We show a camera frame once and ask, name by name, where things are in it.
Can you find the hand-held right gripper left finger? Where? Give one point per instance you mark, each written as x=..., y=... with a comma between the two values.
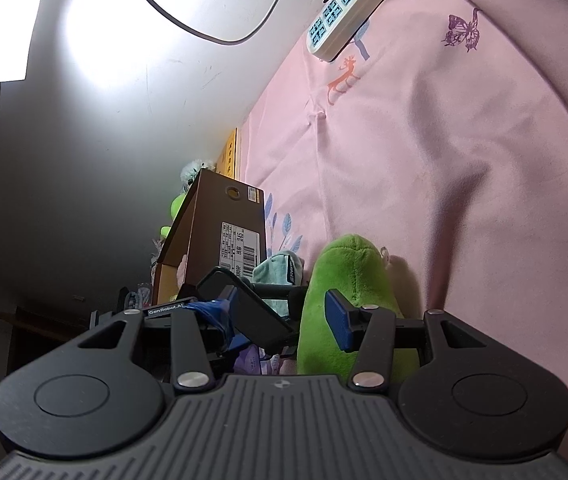
x=234, y=310

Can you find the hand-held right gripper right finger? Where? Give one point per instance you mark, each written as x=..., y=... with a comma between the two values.
x=336, y=317

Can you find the black phone stand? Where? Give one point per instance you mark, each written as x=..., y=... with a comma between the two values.
x=259, y=320

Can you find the large green plush toy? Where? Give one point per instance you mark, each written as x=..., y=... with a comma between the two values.
x=344, y=265

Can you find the brown cardboard shoe box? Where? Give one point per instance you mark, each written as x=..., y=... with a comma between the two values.
x=208, y=210

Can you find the teal cloth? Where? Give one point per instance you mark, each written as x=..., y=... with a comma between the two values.
x=276, y=270

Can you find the small green plush toy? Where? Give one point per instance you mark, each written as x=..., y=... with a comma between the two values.
x=176, y=205

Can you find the dark wooden furniture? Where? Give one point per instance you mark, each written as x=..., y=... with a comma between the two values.
x=28, y=330

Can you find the white green fluffy plush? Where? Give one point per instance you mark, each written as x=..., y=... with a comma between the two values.
x=192, y=170

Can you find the yellow wooden strip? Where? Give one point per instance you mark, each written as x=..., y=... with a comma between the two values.
x=230, y=152

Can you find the pink printed bed sheet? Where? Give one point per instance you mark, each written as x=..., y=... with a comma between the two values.
x=439, y=160

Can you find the white power strip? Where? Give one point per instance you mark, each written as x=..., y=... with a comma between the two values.
x=344, y=10

